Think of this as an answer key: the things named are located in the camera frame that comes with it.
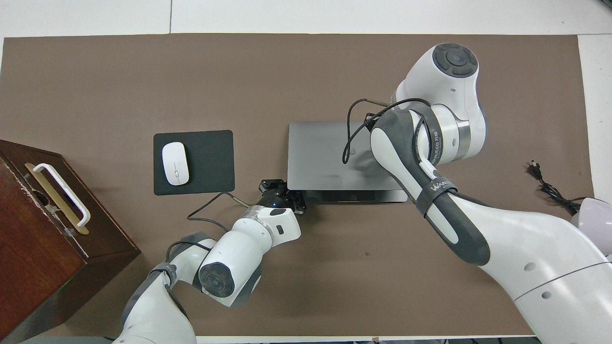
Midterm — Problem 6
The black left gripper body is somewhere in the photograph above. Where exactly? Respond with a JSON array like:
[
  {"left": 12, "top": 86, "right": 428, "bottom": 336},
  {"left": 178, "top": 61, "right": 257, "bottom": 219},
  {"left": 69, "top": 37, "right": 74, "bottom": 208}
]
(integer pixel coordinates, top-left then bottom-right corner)
[{"left": 261, "top": 187, "right": 298, "bottom": 211}]

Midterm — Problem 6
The silver grey laptop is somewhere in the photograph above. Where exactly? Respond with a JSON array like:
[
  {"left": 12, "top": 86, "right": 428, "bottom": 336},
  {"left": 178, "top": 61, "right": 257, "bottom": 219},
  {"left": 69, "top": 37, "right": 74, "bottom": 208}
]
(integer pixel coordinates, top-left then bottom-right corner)
[{"left": 287, "top": 121, "right": 408, "bottom": 204}]

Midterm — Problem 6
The black mouse pad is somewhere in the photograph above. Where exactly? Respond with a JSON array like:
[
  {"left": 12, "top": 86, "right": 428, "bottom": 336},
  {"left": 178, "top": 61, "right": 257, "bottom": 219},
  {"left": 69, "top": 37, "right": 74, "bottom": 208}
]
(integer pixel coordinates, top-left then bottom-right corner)
[{"left": 153, "top": 129, "right": 235, "bottom": 196}]

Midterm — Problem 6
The white computer mouse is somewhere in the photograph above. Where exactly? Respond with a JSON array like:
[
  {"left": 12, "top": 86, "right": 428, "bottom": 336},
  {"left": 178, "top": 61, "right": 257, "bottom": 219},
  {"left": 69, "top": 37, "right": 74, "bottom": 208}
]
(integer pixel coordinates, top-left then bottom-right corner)
[{"left": 162, "top": 141, "right": 190, "bottom": 186}]

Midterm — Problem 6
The brown table mat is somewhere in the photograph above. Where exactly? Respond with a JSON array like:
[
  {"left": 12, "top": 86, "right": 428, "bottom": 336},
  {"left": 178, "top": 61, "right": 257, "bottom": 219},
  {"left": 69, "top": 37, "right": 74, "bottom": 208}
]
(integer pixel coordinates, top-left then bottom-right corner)
[{"left": 0, "top": 33, "right": 596, "bottom": 337}]

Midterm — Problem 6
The white desk lamp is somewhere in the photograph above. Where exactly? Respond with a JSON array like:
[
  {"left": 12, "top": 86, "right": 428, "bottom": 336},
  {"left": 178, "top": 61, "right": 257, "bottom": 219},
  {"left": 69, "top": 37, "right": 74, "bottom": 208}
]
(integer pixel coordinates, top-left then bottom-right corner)
[{"left": 569, "top": 197, "right": 612, "bottom": 261}]

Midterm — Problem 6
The dark brown wooden box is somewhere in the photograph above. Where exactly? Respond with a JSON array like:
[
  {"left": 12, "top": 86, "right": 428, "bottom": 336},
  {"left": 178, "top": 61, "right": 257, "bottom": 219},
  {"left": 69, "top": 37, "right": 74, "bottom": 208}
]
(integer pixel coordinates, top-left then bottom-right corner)
[{"left": 0, "top": 140, "right": 142, "bottom": 344}]

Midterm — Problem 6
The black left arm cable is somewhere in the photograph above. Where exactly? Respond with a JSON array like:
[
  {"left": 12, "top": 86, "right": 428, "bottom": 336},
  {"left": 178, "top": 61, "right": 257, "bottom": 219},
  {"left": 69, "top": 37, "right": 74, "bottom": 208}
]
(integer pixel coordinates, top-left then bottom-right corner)
[{"left": 186, "top": 191, "right": 252, "bottom": 234}]

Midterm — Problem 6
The black lamp power cable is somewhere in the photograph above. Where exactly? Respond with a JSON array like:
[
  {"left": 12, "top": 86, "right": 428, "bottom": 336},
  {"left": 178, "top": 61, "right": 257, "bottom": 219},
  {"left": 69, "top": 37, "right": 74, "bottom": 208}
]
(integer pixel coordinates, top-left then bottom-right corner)
[{"left": 530, "top": 161, "right": 581, "bottom": 214}]

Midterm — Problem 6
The gold handle backing plate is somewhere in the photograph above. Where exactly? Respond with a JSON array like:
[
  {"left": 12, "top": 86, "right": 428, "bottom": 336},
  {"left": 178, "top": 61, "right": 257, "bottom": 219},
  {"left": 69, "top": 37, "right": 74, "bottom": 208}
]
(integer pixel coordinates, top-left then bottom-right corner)
[{"left": 24, "top": 162, "right": 90, "bottom": 236}]

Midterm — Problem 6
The white box handle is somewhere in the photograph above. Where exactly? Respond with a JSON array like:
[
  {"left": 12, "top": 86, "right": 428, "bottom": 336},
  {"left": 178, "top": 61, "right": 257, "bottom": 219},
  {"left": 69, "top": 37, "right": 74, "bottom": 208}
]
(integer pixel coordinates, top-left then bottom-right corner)
[{"left": 33, "top": 163, "right": 91, "bottom": 227}]

